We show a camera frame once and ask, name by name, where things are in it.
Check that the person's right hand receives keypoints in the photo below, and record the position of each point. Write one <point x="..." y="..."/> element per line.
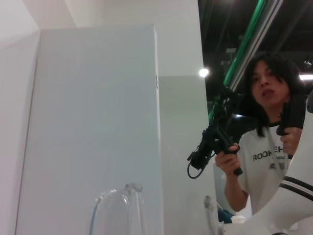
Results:
<point x="227" y="161"/>

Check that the person's right forearm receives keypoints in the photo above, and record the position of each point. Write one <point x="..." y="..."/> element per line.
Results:
<point x="234" y="193"/>

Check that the green ceiling strip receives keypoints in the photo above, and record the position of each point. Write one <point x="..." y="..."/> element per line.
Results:
<point x="247" y="36"/>

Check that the clear white glasses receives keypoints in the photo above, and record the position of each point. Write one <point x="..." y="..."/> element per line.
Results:
<point x="129" y="188"/>

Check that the white paper cup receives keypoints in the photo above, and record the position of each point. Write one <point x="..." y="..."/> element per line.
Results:
<point x="237" y="219"/>

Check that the person's left hand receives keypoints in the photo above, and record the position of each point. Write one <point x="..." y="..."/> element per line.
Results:
<point x="293" y="140"/>

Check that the round ceiling light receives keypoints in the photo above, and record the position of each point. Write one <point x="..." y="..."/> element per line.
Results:
<point x="203" y="72"/>

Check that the person in white t-shirt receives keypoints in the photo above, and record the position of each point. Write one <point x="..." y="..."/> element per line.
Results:
<point x="264" y="80"/>

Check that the teal object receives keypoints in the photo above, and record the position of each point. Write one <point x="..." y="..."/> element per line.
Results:
<point x="223" y="216"/>

